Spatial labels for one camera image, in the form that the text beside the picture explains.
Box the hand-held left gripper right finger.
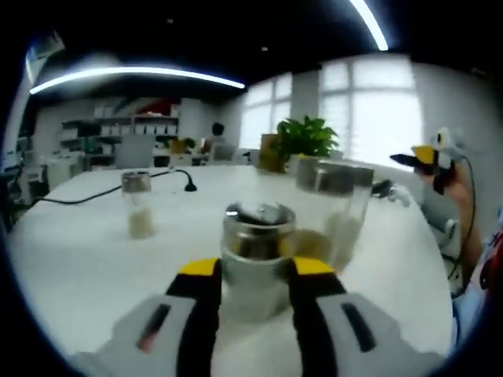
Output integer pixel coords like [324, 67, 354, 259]
[288, 257, 445, 377]

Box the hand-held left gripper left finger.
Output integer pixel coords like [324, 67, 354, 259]
[74, 257, 223, 377]

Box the large seasoning bottle white powder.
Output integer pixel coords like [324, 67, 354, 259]
[316, 163, 374, 274]

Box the small glass seasoning bottle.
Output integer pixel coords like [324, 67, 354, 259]
[120, 170, 157, 240]
[218, 201, 297, 324]

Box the person's right hand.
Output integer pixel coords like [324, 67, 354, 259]
[439, 167, 475, 215]

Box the grey white headset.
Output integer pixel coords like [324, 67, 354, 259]
[373, 180, 412, 207]

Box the window with blinds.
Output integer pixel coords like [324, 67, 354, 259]
[239, 58, 424, 166]

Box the green potted plant white pot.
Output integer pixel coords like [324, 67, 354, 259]
[277, 115, 340, 170]

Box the person's red printed shirt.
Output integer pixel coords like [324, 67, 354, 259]
[451, 227, 503, 346]

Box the brown paper bag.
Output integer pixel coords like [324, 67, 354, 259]
[259, 134, 286, 172]

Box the long curved ceiling light strip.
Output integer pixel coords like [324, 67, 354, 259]
[348, 0, 390, 52]

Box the grey office chair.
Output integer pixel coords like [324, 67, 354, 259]
[116, 135, 154, 170]

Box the shelf with white boxes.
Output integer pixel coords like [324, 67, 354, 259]
[61, 113, 181, 138]

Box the straight ceiling light strip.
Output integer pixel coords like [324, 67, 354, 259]
[29, 65, 245, 95]

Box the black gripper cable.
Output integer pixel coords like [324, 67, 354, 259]
[447, 155, 479, 284]

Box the black power cable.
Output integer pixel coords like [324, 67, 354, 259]
[37, 169, 197, 205]

